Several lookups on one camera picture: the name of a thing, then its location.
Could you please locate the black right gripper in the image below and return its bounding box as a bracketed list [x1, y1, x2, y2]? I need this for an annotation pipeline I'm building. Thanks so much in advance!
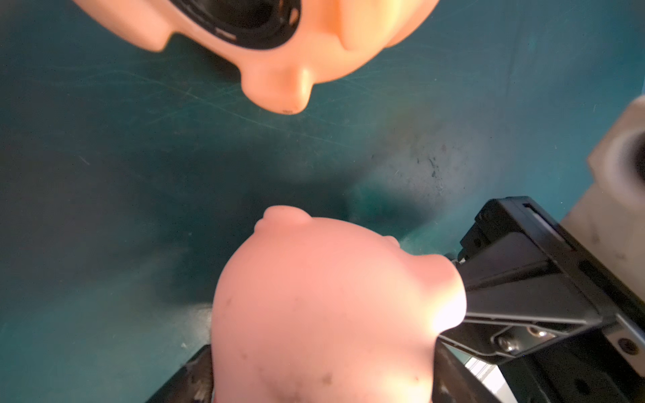
[440, 196, 644, 402]

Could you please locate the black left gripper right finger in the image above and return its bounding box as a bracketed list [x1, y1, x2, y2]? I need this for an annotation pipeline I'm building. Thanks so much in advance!
[432, 341, 500, 403]

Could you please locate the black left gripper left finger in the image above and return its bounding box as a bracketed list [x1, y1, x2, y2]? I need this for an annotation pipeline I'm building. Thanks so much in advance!
[146, 344, 214, 403]

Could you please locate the pink piggy bank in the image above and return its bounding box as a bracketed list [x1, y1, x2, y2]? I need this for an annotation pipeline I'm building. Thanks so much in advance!
[211, 206, 467, 402]

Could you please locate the peach piggy bank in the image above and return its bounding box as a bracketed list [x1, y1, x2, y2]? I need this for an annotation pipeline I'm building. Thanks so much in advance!
[78, 1, 437, 115]

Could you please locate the black round plug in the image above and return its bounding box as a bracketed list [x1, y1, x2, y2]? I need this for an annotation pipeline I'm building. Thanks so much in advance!
[173, 0, 302, 50]

